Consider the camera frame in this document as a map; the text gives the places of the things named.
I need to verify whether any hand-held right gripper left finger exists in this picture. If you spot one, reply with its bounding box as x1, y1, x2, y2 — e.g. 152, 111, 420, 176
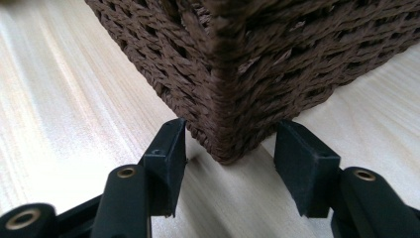
89, 117, 188, 238

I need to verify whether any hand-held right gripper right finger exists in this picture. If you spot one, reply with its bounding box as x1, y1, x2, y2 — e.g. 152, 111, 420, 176
272, 118, 420, 238

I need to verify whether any brown woven basket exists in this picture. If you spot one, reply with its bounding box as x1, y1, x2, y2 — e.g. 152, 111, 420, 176
83, 0, 420, 166

